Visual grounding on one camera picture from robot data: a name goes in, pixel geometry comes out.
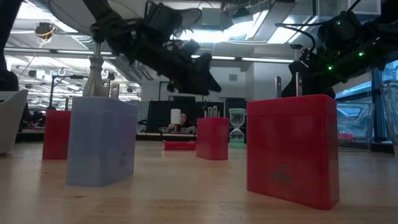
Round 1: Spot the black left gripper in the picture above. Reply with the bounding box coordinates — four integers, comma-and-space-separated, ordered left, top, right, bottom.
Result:
133, 1, 223, 96

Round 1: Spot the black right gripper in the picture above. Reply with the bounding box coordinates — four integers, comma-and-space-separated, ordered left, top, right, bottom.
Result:
281, 55, 349, 98

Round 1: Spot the red plug charger block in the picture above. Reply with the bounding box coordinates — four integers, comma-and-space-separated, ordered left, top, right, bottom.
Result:
247, 72, 340, 211
196, 105, 230, 161
42, 110, 72, 161

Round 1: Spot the green sand hourglass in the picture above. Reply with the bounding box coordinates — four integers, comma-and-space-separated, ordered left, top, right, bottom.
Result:
228, 108, 247, 149

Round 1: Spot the blue plug charger block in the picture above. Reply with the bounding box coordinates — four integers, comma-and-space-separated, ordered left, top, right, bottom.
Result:
65, 79, 139, 188

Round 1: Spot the long ceiling light strip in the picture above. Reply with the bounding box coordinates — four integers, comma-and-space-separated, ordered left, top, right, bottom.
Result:
4, 46, 296, 65

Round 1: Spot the white rectangular sheet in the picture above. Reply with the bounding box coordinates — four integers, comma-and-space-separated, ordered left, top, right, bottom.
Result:
170, 108, 182, 125

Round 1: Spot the person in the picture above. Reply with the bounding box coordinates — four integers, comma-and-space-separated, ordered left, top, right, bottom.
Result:
167, 112, 197, 134

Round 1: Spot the black desk partition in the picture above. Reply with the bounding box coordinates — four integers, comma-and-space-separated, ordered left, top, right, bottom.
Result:
145, 95, 249, 134

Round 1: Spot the grey ceiling box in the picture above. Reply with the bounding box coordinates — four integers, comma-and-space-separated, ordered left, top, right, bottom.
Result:
201, 7, 223, 27

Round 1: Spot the red flat rectangular box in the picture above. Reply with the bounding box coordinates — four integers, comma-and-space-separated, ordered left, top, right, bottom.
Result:
163, 141, 197, 152

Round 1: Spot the clear plastic box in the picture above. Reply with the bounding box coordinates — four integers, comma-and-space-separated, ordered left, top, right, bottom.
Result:
336, 101, 375, 152

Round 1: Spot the tall clear plastic container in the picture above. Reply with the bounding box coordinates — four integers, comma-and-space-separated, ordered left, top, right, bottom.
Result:
378, 79, 398, 158

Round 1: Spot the metal lamp pole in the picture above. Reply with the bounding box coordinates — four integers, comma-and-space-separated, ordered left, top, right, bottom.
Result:
82, 23, 106, 97

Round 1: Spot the white plastic bin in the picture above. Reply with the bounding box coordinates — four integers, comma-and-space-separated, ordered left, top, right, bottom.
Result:
0, 89, 29, 156

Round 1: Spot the silver ceiling duct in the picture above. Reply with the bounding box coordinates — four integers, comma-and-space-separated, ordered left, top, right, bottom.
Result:
252, 8, 321, 47

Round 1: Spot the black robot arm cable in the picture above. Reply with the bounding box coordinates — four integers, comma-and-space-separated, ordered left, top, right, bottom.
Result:
275, 22, 317, 60

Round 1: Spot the black ceiling fixture yellow cable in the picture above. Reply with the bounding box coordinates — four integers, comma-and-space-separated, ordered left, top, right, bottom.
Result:
34, 21, 57, 49

